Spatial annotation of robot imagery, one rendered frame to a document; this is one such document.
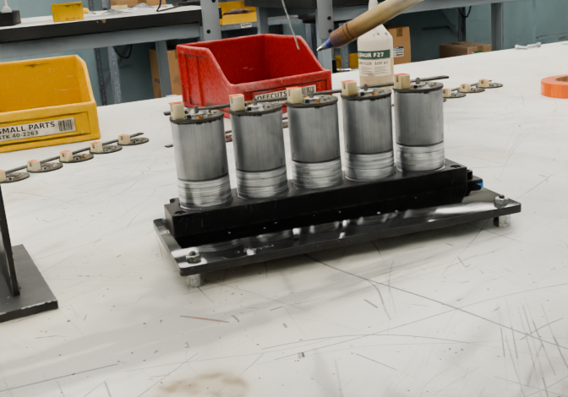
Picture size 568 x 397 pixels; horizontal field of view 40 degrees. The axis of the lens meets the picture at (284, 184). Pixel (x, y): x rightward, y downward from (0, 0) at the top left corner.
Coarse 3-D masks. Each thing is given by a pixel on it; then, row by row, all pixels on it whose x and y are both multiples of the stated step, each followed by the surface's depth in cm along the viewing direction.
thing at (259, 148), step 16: (272, 112) 36; (240, 128) 36; (256, 128) 36; (272, 128) 36; (240, 144) 36; (256, 144) 36; (272, 144) 36; (240, 160) 37; (256, 160) 36; (272, 160) 36; (240, 176) 37; (256, 176) 36; (272, 176) 36; (240, 192) 37; (256, 192) 37; (272, 192) 37
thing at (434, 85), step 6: (414, 84) 38; (426, 84) 39; (432, 84) 39; (438, 84) 39; (396, 90) 39; (402, 90) 38; (408, 90) 38; (414, 90) 38; (420, 90) 38; (426, 90) 38
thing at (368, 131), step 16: (352, 112) 38; (368, 112) 37; (384, 112) 38; (352, 128) 38; (368, 128) 38; (384, 128) 38; (352, 144) 38; (368, 144) 38; (384, 144) 38; (352, 160) 38; (368, 160) 38; (384, 160) 38; (352, 176) 39; (368, 176) 38; (384, 176) 38
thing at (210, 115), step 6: (186, 114) 36; (210, 114) 36; (216, 114) 36; (222, 114) 36; (174, 120) 35; (180, 120) 35; (186, 120) 35; (192, 120) 35; (198, 120) 35; (204, 120) 35; (210, 120) 35
